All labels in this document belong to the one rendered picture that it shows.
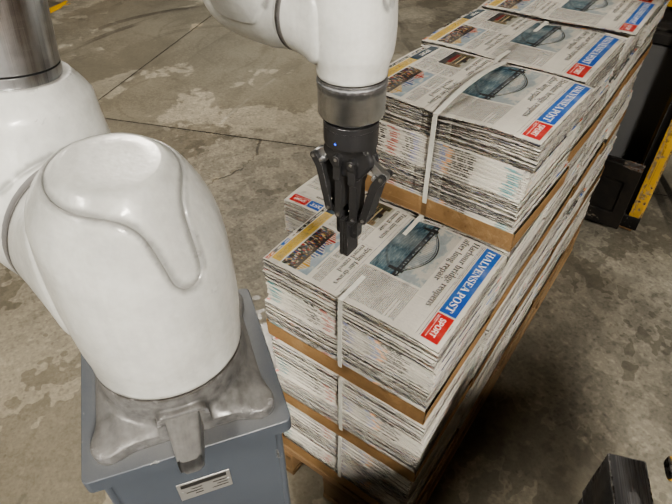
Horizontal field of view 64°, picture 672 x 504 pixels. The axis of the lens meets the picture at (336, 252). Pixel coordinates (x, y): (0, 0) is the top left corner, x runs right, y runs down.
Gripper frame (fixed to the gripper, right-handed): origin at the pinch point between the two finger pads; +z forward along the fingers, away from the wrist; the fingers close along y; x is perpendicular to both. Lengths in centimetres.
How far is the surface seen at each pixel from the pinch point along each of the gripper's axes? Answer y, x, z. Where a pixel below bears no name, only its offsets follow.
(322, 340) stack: 4.1, 2.3, 26.9
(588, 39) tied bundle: -12, -78, -10
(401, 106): 6.8, -26.8, -8.9
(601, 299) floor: -37, -121, 96
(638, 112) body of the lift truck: -20, -183, 48
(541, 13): 2, -87, -11
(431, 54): 13, -49, -10
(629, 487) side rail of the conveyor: -49, 6, 16
